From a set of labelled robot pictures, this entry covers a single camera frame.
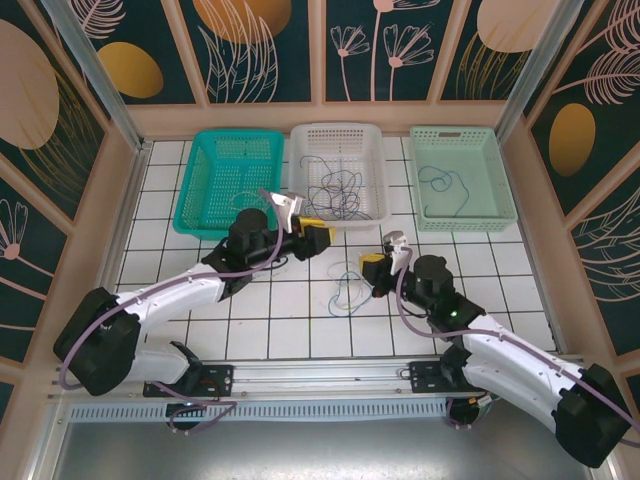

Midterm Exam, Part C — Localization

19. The blue cable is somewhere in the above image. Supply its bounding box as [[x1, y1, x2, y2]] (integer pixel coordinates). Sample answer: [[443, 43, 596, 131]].
[[328, 269, 375, 320], [417, 164, 472, 220]]

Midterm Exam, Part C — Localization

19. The teal plastic basket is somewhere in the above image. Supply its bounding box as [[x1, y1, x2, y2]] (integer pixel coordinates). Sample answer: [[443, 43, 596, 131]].
[[172, 129, 286, 242]]

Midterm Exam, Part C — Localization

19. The white plastic basket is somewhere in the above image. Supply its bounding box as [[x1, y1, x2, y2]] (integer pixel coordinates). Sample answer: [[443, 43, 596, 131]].
[[288, 122, 392, 232]]

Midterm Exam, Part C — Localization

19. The mint green plastic basket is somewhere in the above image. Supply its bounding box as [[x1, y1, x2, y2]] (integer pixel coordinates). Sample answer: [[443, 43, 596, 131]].
[[408, 124, 519, 234]]

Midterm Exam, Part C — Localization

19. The leaf line art panel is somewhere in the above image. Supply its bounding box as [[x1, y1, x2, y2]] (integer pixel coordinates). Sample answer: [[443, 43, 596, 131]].
[[562, 184, 640, 359]]

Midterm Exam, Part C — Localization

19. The orange circle leaves art panel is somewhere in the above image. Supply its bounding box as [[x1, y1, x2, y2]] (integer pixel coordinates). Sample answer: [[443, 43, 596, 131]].
[[177, 0, 321, 106]]

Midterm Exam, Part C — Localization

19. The gold oval leaves art panel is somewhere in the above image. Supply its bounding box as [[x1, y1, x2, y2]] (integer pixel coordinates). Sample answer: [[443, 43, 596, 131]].
[[64, 0, 210, 107]]

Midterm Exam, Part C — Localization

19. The fern gold oval art panel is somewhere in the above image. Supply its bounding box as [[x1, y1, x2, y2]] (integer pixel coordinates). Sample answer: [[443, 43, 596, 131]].
[[519, 0, 640, 219]]

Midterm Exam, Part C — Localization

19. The small flower art panel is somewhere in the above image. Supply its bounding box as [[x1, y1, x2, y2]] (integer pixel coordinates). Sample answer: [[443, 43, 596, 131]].
[[0, 149, 74, 366]]

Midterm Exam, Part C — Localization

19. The moon art panel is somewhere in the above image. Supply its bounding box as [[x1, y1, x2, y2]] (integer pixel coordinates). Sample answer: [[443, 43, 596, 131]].
[[437, 0, 556, 104]]

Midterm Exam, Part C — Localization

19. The beige circle grass art panel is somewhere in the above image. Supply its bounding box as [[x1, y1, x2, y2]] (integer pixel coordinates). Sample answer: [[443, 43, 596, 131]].
[[0, 0, 112, 224]]

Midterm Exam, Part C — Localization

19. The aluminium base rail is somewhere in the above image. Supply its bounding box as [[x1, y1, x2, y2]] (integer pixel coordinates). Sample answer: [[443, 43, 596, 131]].
[[142, 360, 481, 400]]

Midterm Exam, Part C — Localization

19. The lilac base cable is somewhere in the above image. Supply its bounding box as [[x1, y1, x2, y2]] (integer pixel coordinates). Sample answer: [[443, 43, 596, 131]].
[[164, 397, 238, 437], [446, 394, 496, 432]]

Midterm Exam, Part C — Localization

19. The white slotted cable duct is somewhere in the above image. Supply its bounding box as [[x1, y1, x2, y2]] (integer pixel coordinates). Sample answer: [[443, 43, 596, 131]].
[[67, 399, 454, 425]]

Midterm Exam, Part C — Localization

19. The aluminium frame post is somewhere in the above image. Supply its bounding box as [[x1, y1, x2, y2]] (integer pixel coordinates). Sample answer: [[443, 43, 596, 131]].
[[40, 0, 154, 157], [493, 0, 577, 145]]

